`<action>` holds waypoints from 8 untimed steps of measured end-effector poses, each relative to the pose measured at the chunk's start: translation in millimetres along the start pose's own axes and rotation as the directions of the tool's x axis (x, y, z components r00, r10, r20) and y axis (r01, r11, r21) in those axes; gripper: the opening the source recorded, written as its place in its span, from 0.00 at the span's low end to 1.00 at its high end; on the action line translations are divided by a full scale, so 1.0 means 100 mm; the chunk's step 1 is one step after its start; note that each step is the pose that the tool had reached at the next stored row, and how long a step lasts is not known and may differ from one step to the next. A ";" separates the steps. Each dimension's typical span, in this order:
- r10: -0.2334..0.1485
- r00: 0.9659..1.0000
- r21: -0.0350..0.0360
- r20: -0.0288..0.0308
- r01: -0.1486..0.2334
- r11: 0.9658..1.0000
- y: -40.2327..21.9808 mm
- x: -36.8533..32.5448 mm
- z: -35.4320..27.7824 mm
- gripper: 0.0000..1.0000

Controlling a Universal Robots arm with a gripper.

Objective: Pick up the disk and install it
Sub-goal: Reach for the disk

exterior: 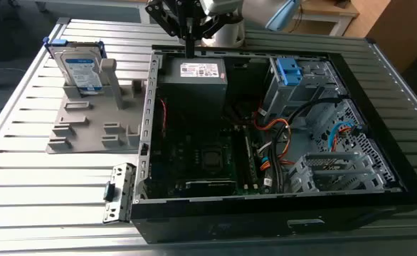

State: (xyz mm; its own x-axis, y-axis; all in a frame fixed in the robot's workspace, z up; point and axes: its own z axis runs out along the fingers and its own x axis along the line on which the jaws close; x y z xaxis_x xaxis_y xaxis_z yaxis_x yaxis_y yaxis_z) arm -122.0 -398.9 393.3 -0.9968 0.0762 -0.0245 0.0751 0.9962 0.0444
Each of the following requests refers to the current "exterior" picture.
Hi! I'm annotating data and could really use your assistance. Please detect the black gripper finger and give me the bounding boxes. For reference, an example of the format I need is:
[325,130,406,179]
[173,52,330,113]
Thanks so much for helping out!
[190,12,238,58]
[145,0,191,58]

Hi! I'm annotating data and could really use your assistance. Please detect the hard disk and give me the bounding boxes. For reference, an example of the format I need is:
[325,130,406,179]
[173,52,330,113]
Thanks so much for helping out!
[43,38,106,96]

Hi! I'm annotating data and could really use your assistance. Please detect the blue data wire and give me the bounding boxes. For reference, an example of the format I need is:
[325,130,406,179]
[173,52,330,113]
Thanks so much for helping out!
[329,121,355,153]

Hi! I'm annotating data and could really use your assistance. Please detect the orange power wire black connector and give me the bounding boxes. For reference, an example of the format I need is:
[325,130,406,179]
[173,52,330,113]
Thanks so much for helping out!
[337,124,365,138]

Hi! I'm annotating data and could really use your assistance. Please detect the grey metal disk bay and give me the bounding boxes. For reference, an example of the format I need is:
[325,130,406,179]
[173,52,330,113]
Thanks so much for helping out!
[286,150,387,193]

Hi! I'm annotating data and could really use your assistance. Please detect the grey power supply unit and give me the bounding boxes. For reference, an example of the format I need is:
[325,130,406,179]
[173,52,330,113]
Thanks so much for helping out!
[157,57,230,123]

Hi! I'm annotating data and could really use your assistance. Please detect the blue drive cage latch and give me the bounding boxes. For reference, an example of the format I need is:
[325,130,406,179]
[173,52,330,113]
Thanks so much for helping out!
[274,57,302,86]

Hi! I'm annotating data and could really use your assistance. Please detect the wooden desk white legs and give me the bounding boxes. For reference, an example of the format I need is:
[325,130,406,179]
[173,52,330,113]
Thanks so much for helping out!
[137,0,359,37]

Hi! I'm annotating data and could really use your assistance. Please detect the grey metal drive cage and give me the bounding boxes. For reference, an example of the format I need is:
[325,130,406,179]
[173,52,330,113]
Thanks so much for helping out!
[263,55,347,119]

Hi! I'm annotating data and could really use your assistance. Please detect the dark green motherboard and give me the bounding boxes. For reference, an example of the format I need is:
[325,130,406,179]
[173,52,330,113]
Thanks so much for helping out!
[147,125,277,198]

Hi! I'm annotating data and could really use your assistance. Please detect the black waste bin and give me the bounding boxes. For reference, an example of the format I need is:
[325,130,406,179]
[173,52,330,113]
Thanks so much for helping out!
[0,15,21,62]

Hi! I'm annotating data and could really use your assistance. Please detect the grey parts rack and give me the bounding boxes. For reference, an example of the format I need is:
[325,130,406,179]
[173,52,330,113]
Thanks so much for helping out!
[45,58,149,155]

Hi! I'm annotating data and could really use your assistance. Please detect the CPU socket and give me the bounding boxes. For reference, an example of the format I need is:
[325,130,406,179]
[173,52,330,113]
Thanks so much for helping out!
[199,149,225,174]

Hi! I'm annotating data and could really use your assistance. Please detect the green RAM stick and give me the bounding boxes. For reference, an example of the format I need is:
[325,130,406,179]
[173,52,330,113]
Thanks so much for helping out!
[242,124,259,190]

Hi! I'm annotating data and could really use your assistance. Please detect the black graphics card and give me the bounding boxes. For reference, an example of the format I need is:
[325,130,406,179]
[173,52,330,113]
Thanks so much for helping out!
[183,180,237,197]

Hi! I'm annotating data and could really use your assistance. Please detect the black PC case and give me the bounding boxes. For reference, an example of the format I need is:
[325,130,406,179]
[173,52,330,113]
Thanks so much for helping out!
[129,44,417,245]

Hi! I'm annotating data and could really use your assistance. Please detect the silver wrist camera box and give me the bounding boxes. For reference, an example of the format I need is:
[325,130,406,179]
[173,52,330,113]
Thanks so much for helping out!
[197,0,243,17]

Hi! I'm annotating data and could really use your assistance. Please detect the black cable bundle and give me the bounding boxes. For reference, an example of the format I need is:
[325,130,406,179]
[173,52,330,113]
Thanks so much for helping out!
[267,138,286,193]
[222,100,257,126]

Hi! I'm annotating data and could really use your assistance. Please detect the thin red wire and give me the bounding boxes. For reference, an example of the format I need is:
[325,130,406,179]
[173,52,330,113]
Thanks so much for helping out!
[158,97,169,137]

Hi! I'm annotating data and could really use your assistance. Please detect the thick black cable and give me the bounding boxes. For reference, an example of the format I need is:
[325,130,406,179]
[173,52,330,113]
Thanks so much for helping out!
[285,97,341,129]

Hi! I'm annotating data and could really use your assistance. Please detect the orange power wire bundle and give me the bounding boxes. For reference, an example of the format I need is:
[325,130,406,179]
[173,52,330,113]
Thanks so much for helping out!
[254,118,297,171]

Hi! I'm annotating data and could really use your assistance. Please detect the grey expansion slot bracket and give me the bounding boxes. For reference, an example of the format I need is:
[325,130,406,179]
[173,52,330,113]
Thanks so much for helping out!
[101,162,137,224]

